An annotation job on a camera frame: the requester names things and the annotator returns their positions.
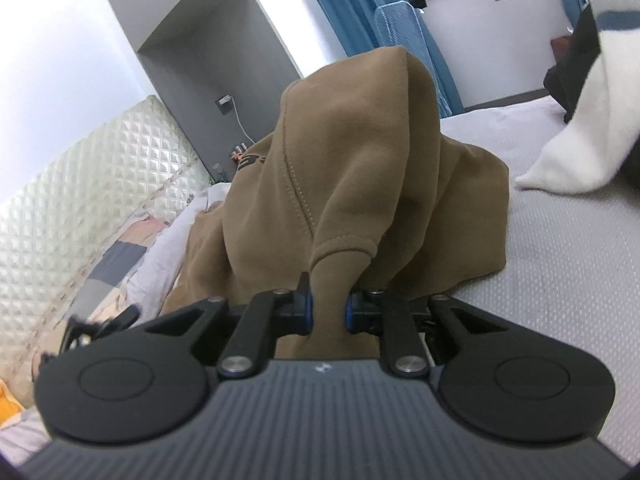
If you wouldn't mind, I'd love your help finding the maroon cloth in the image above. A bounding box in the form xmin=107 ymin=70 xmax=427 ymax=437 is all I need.
xmin=550 ymin=35 xmax=576 ymax=68

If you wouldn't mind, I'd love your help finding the blue covered chair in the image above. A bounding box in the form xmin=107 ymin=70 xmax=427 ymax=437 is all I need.
xmin=372 ymin=2 xmax=466 ymax=118

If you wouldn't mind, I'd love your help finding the white sweater with grey stripes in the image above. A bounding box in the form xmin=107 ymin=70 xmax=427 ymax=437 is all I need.
xmin=515 ymin=0 xmax=640 ymax=196

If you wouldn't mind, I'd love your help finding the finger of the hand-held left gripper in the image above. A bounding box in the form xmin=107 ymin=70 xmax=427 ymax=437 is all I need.
xmin=95 ymin=306 xmax=142 ymax=335

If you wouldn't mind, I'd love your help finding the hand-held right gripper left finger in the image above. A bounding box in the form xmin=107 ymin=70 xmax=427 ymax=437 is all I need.
xmin=142 ymin=272 xmax=315 ymax=380

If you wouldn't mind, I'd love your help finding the cream quilted headboard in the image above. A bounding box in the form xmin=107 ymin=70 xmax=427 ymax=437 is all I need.
xmin=0 ymin=95 xmax=211 ymax=376

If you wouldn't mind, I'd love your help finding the white charger cable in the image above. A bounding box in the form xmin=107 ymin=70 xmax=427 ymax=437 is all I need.
xmin=227 ymin=105 xmax=258 ymax=148

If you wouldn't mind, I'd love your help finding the orange cloth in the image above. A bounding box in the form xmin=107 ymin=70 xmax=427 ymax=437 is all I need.
xmin=0 ymin=379 xmax=26 ymax=413

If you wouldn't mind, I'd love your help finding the white bedsheet bundle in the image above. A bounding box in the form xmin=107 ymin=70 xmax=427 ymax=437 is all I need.
xmin=30 ymin=182 xmax=231 ymax=376

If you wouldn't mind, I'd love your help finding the brown hoodie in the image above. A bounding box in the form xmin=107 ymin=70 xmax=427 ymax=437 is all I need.
xmin=162 ymin=45 xmax=511 ymax=361

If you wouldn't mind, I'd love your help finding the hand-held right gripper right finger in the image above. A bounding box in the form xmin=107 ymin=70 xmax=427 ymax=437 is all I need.
xmin=345 ymin=287 xmax=511 ymax=380

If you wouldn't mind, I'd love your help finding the bed with grey sheet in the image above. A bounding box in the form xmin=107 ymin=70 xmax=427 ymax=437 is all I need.
xmin=440 ymin=92 xmax=640 ymax=461

